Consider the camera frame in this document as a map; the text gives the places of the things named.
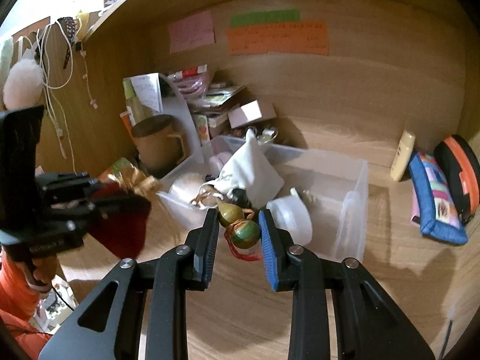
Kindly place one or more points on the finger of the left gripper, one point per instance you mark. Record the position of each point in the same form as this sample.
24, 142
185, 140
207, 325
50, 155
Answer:
58, 183
91, 214

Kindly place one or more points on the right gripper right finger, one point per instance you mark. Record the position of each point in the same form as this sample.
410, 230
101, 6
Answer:
368, 322

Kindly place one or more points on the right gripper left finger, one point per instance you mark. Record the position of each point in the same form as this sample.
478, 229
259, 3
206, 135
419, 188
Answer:
108, 323

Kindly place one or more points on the red velvet pouch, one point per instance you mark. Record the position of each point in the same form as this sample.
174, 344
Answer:
123, 236

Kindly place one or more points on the pink round compact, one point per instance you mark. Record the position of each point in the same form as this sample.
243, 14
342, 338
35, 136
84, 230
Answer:
217, 162

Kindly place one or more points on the green wooden gourd charm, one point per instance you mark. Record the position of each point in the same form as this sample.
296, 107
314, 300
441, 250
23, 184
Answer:
241, 232

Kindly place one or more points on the white cloth drawstring bag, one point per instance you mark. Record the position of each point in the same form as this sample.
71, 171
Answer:
248, 169

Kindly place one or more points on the person's left hand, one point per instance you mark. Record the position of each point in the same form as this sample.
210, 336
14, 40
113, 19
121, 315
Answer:
39, 272

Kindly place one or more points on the brown mug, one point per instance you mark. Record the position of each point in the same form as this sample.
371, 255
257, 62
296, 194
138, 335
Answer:
159, 145

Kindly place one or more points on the white fluffy pompom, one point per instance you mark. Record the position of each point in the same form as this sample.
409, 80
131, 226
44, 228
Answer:
23, 86

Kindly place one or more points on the blue patchwork pouch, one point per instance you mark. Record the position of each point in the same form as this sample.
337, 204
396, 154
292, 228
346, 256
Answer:
439, 218

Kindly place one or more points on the clear plastic storage bin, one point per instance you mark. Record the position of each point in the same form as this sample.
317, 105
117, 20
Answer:
334, 188

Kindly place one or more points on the white paper receipt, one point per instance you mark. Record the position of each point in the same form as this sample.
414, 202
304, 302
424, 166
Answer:
147, 89

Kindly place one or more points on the white bookend stand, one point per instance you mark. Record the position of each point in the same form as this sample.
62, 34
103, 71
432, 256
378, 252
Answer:
175, 105

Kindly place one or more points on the fruit pattern box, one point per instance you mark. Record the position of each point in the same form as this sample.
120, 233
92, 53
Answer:
201, 124

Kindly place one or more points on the stack of books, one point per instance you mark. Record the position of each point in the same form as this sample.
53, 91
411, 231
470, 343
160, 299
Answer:
216, 104

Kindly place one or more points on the cream lotion bottle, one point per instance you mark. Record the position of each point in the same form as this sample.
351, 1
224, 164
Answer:
402, 155

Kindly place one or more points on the black orange round case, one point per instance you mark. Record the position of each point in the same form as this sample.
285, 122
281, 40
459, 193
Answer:
460, 166

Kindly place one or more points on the bowl of beads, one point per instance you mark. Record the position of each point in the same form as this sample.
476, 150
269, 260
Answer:
263, 136

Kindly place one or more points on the small pink white box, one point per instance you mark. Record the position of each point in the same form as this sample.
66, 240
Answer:
251, 113

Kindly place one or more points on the pink sticky note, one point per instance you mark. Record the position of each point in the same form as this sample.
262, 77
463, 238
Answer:
191, 32

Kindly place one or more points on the green paper note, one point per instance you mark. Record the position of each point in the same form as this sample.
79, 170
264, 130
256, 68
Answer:
264, 17

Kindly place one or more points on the orange paper note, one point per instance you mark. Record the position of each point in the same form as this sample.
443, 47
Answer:
309, 38

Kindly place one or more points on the pink coiled cable pack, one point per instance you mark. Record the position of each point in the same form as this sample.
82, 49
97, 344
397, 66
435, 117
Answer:
193, 87

